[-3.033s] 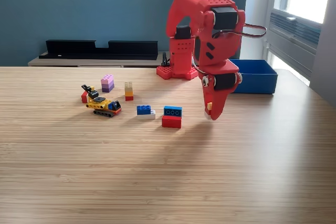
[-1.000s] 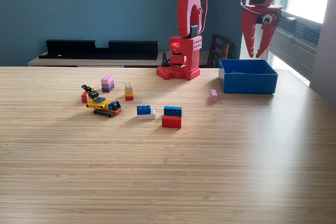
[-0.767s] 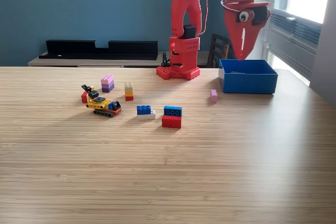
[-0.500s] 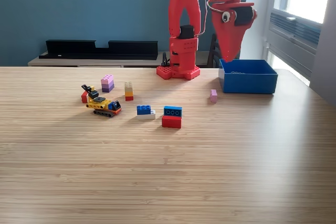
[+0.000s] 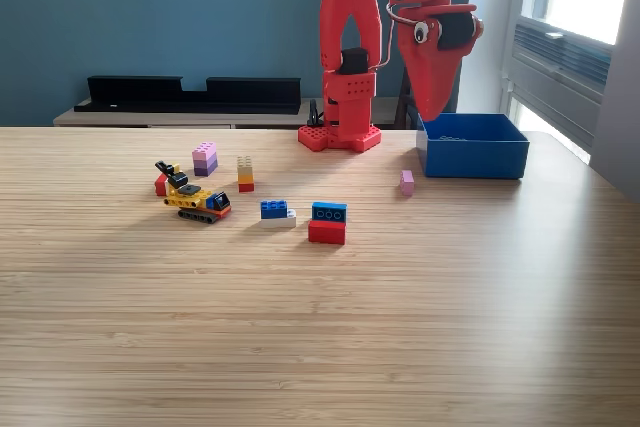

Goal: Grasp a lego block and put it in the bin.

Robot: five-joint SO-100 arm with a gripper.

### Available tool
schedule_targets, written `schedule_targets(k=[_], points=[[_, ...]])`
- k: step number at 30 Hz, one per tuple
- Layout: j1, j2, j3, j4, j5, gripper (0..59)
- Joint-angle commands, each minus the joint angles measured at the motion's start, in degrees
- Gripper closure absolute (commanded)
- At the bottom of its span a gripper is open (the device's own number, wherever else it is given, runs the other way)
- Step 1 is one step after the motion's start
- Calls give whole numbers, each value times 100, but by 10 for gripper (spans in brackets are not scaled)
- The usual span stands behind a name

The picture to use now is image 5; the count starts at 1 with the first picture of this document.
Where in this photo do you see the blue plastic bin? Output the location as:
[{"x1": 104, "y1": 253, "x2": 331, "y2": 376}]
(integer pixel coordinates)
[{"x1": 417, "y1": 112, "x2": 530, "y2": 181}]

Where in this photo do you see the pink purple brick stack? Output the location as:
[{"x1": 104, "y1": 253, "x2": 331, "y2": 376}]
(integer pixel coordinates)
[{"x1": 191, "y1": 141, "x2": 219, "y2": 178}]

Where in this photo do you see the yellow toy digger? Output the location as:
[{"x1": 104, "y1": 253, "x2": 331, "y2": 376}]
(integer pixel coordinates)
[{"x1": 154, "y1": 160, "x2": 233, "y2": 225}]

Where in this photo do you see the blue red brick stack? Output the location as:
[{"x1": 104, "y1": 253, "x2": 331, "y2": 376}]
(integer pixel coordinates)
[{"x1": 307, "y1": 201, "x2": 348, "y2": 246}]

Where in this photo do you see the tan orange red brick stack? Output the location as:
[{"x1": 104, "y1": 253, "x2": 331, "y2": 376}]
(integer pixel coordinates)
[{"x1": 236, "y1": 155, "x2": 255, "y2": 193}]

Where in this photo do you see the black shelf riser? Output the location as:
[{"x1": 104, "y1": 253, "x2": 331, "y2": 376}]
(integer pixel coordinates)
[{"x1": 73, "y1": 75, "x2": 303, "y2": 115}]

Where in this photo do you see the blue white brick stack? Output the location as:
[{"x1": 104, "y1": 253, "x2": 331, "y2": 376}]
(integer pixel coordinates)
[{"x1": 259, "y1": 200, "x2": 297, "y2": 229}]

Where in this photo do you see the grey window air conditioner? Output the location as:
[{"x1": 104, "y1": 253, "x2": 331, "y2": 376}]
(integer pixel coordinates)
[{"x1": 507, "y1": 16, "x2": 614, "y2": 153}]

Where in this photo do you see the dark wooden chair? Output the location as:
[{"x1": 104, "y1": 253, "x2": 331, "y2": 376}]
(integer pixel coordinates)
[{"x1": 393, "y1": 64, "x2": 446, "y2": 131}]

